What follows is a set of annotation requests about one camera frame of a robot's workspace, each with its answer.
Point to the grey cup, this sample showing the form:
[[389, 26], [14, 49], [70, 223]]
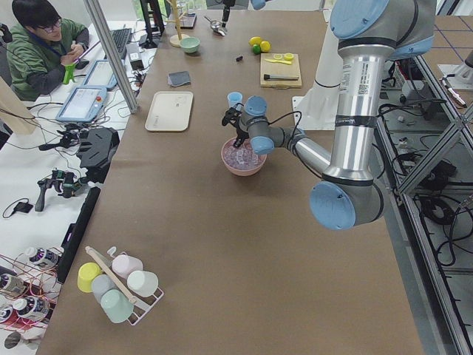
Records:
[[100, 285]]

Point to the black keyboard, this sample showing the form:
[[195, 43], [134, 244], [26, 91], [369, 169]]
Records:
[[121, 38]]

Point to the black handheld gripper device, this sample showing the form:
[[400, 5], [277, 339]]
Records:
[[63, 182]]

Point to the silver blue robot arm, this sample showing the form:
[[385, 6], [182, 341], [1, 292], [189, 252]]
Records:
[[369, 33]]

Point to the yellow lemon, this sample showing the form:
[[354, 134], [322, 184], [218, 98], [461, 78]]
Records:
[[265, 46], [256, 40]]

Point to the yellow lemon left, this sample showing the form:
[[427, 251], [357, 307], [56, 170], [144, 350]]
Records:
[[265, 46]]

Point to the yellow cup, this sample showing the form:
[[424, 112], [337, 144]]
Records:
[[86, 274]]

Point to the mint green bowl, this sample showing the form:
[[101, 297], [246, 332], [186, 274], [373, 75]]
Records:
[[190, 45]]

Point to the pink cup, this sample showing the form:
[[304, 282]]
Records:
[[123, 265]]

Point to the yellow plastic knife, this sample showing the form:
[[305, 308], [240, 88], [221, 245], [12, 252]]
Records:
[[278, 61]]

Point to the yellow lemon upper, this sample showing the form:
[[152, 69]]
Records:
[[256, 40]]

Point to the light blue cup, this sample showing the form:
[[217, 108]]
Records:
[[234, 98]]

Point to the blue teach pendant near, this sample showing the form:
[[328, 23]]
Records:
[[83, 104]]

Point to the wooden cup tree stand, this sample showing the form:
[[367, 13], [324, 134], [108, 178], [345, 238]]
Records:
[[176, 39]]

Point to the steel muddler black tip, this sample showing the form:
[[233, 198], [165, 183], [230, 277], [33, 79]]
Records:
[[269, 77]]

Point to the white cup rack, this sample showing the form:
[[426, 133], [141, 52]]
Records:
[[142, 305]]

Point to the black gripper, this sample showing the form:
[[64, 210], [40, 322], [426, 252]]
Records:
[[242, 134]]

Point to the cream rabbit tray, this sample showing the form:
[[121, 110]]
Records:
[[169, 111]]

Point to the clear ice cubes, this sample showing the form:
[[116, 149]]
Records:
[[242, 158]]

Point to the wooden cutting board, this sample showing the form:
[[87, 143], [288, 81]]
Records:
[[280, 69]]

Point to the blue teach pendant far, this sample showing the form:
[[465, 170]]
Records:
[[101, 74]]

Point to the pink bowl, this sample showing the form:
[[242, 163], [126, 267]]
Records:
[[237, 172]]

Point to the blue teach pendant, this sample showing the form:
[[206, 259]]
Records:
[[101, 74], [83, 104]]

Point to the green lime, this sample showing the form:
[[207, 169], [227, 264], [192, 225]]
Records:
[[256, 49]]

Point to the mint cup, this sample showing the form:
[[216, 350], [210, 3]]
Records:
[[116, 306]]

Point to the grey folded cloth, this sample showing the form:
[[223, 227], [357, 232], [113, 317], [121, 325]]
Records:
[[178, 79]]

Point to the white cup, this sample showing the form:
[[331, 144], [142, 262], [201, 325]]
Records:
[[143, 283]]

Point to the steel ice scoop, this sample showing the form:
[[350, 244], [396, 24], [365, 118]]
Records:
[[217, 26]]

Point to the seated person green jacket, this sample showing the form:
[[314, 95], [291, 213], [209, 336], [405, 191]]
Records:
[[43, 45]]

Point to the aluminium frame post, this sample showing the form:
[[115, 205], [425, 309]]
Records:
[[101, 26]]

